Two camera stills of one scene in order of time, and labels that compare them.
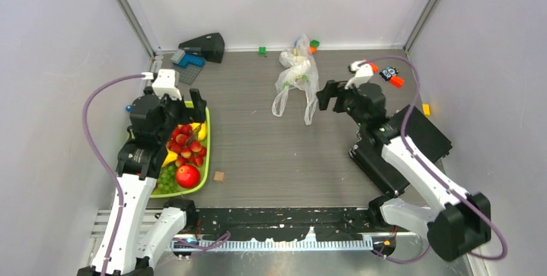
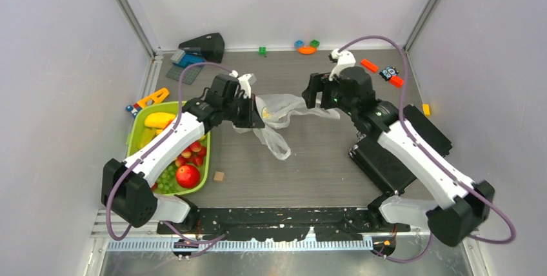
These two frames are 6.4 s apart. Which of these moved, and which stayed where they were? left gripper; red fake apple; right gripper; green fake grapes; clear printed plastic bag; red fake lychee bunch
Moved: left gripper; clear printed plastic bag
Stayed: right gripper; green fake grapes; red fake apple; red fake lychee bunch
